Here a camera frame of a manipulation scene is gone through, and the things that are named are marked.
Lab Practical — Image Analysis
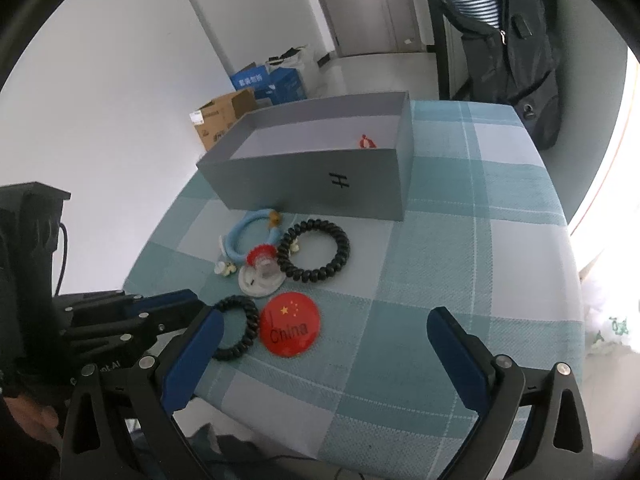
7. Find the white floral cloth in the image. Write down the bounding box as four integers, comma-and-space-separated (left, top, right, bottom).
580, 255, 640, 357

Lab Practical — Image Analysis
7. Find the white plastic bag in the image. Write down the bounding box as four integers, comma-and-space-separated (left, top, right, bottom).
265, 45, 321, 96

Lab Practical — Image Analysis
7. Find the large black spiral hair tie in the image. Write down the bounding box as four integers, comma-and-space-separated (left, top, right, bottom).
276, 219, 351, 285

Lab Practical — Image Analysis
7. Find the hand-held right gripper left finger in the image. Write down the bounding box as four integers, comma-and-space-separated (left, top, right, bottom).
59, 306, 226, 480

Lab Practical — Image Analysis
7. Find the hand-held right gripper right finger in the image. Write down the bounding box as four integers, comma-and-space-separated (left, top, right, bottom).
426, 306, 596, 480

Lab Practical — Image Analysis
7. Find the grey door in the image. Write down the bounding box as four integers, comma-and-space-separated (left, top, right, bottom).
305, 0, 421, 56

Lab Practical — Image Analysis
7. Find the dark jacket with striped shirt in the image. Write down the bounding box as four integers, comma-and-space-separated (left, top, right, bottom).
430, 0, 563, 150

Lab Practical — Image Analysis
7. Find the red round badge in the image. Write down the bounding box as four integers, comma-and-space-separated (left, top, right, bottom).
259, 291, 322, 357

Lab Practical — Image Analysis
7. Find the teal checked tablecloth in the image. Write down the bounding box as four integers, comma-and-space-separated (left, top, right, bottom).
122, 99, 586, 476

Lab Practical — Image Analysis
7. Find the person's left hand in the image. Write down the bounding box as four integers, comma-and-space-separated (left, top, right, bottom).
0, 394, 61, 443

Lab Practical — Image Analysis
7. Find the light blue hair tie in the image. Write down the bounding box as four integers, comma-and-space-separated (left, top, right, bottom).
223, 208, 283, 264

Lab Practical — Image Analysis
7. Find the large blue box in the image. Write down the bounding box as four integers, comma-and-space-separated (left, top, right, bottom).
255, 67, 307, 102

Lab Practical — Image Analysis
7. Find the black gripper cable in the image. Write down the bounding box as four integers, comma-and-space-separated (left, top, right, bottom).
54, 222, 69, 296

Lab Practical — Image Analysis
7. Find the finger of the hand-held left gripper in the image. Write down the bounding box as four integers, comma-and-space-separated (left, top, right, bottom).
67, 310, 173, 358
52, 289, 206, 322

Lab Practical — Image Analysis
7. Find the brown cardboard box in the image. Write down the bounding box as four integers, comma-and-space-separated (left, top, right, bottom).
190, 87, 258, 152

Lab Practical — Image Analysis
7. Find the grey cardboard box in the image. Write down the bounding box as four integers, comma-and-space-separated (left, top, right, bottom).
196, 91, 415, 222

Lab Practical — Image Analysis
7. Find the small blue box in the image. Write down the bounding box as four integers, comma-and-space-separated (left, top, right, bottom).
230, 62, 271, 92

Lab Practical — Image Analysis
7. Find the small black spiral hair tie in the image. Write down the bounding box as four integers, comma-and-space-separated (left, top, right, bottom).
212, 296, 261, 361

